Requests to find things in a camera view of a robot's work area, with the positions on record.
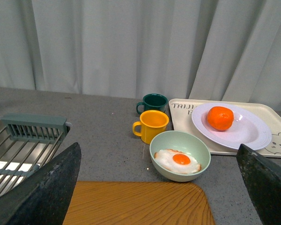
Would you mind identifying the white round plate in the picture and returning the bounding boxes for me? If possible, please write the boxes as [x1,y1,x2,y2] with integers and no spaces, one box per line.
[192,102,272,150]

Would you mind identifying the light green bowl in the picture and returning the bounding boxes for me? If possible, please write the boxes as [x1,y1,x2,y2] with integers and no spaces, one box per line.
[149,131,211,182]

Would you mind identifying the fake fried egg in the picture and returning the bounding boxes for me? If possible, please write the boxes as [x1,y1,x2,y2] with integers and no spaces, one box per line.
[154,149,202,174]

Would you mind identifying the cream bear serving tray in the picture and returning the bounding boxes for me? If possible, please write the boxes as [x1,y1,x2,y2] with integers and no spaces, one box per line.
[169,98,281,158]

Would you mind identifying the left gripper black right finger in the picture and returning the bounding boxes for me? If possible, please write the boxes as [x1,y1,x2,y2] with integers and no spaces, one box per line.
[236,144,281,225]

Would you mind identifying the dark green mug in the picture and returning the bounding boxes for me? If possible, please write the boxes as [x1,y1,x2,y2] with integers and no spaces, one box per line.
[136,93,168,114]

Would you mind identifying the orange mandarin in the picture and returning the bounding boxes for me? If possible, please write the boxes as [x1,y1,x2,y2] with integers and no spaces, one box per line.
[207,106,234,131]

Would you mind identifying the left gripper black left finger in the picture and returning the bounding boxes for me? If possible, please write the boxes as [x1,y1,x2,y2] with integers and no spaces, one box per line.
[0,142,81,225]

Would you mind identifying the green sink drain rack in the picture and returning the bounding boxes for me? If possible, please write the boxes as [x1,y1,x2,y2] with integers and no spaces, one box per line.
[0,113,72,197]

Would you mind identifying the grey-white curtain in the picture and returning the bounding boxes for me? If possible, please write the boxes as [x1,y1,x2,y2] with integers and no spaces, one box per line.
[0,0,281,111]

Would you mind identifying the wooden cutting board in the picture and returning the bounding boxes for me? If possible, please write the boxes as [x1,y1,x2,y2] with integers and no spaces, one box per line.
[63,181,215,225]

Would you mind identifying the yellow mug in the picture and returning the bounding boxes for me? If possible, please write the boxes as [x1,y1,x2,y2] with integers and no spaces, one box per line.
[132,110,170,144]

